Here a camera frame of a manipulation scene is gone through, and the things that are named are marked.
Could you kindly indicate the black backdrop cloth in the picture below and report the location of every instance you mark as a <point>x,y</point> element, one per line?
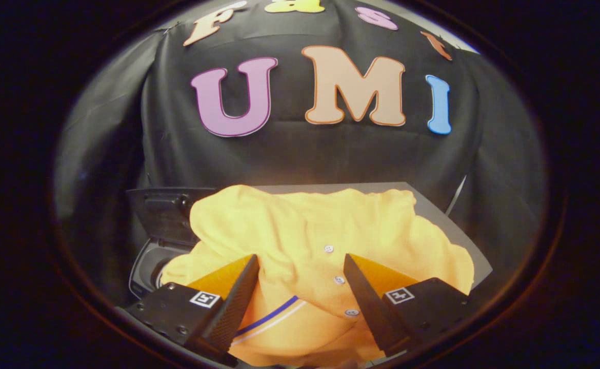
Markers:
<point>305,159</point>

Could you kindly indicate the beige cabinet with dark frame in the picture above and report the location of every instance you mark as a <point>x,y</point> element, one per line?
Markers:
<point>443,220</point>

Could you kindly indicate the orange polo shirt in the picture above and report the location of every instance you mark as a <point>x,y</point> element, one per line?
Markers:
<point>300,225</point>

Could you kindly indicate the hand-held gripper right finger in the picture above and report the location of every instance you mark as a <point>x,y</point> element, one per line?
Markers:
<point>366,307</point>

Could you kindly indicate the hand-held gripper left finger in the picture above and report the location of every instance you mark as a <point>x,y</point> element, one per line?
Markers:
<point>236,307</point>

